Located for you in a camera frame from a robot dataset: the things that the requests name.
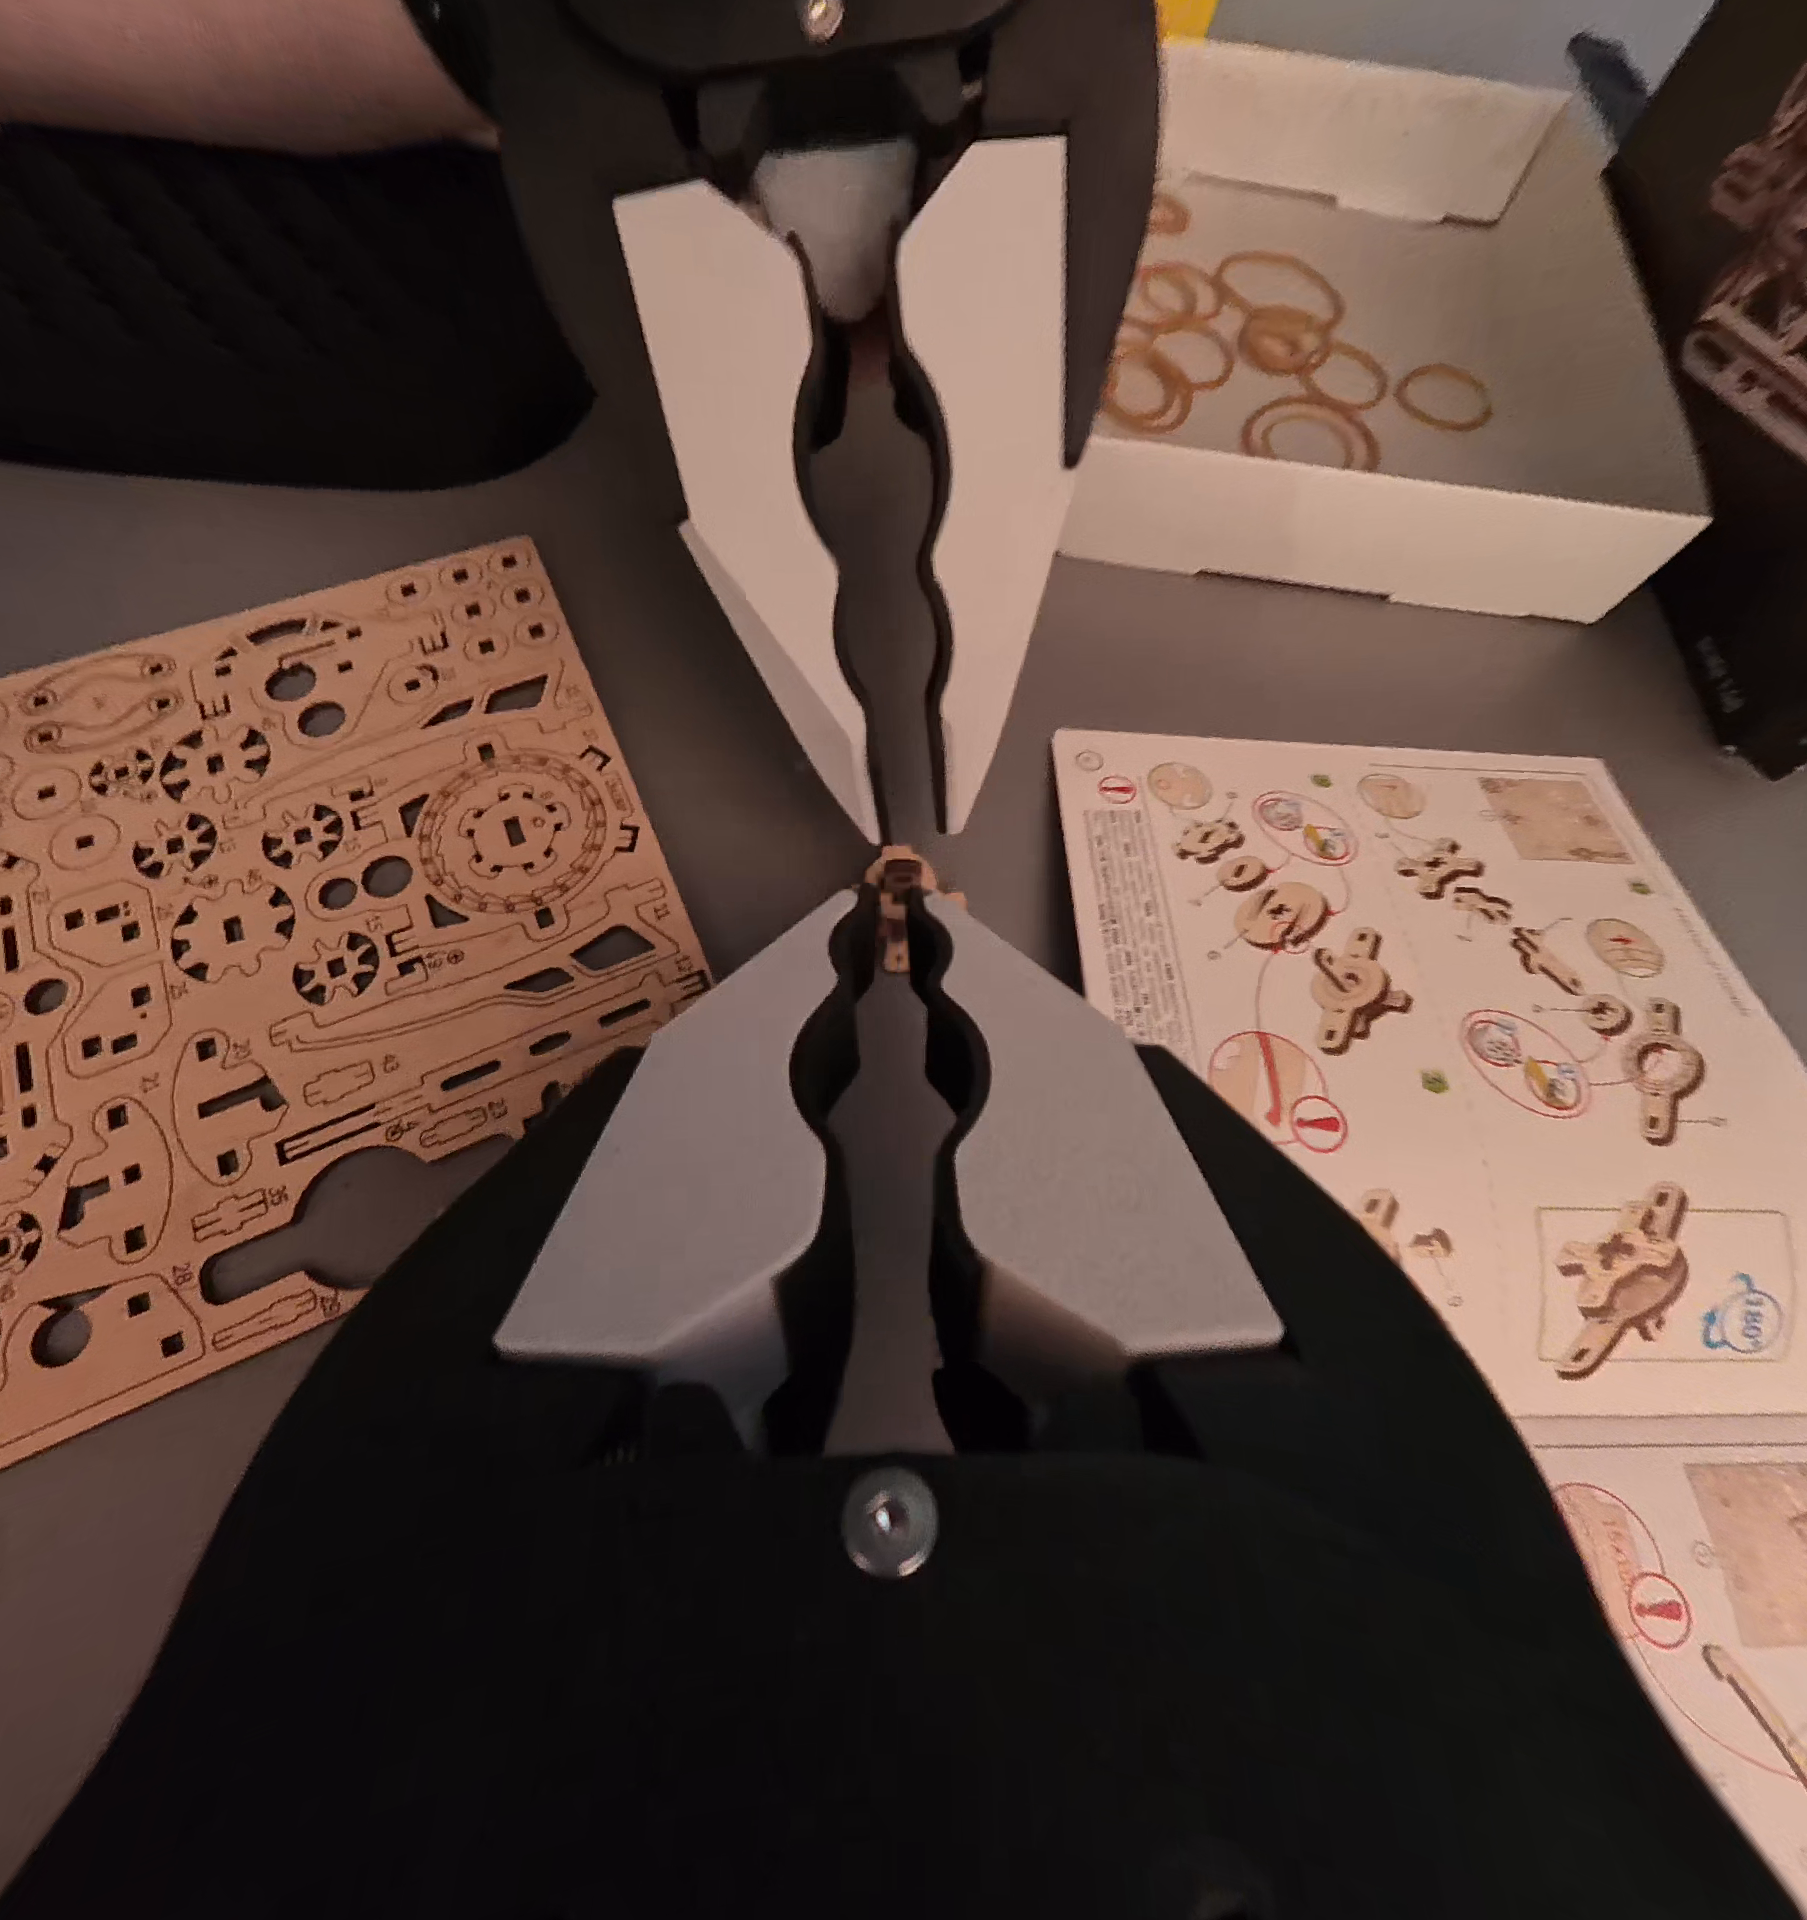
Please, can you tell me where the black quilted pad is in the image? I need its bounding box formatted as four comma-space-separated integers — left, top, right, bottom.
0, 120, 595, 489

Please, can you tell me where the pile of tan rubber bands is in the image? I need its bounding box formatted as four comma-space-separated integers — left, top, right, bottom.
1098, 187, 1497, 476

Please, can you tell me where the small wooden model part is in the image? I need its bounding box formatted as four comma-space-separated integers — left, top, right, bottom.
861, 844, 941, 979

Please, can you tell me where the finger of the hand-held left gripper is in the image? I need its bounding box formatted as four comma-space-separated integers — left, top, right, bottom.
885, 137, 1073, 837
612, 183, 893, 844

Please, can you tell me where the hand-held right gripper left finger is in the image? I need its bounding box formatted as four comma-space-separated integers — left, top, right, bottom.
490, 886, 886, 1457

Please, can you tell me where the laser-cut wooden parts sheet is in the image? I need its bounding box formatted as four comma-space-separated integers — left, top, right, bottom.
0, 538, 717, 1493

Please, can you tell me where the black model kit box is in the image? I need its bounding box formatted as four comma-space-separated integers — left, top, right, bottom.
1599, 0, 1807, 782

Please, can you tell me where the assembly instruction booklet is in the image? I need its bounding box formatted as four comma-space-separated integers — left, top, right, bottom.
1054, 730, 1807, 1920

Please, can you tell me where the person's left forearm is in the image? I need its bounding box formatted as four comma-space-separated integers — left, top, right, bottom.
0, 0, 500, 154

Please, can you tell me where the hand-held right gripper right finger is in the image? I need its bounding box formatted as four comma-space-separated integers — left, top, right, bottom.
904, 892, 1286, 1457

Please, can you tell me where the white cardboard box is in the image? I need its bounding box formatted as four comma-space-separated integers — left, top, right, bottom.
1061, 38, 1713, 625

